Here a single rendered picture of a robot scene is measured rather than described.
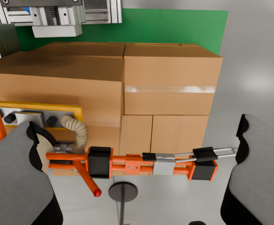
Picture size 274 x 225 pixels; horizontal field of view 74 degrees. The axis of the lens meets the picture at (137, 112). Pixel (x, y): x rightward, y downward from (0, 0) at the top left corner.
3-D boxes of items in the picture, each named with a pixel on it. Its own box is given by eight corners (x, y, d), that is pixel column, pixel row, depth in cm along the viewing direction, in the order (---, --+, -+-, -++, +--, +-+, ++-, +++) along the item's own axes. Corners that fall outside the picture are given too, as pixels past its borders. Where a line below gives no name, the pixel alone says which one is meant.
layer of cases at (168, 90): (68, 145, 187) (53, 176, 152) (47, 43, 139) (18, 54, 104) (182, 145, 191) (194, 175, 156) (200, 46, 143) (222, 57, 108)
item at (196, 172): (184, 169, 67) (188, 181, 63) (189, 155, 63) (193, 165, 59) (206, 171, 68) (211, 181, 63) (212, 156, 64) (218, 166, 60)
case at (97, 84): (33, 112, 122) (-6, 152, 87) (19, 51, 103) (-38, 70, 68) (122, 117, 126) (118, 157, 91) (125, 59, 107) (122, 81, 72)
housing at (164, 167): (151, 166, 66) (151, 175, 62) (153, 152, 63) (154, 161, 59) (169, 166, 66) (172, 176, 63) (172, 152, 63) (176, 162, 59)
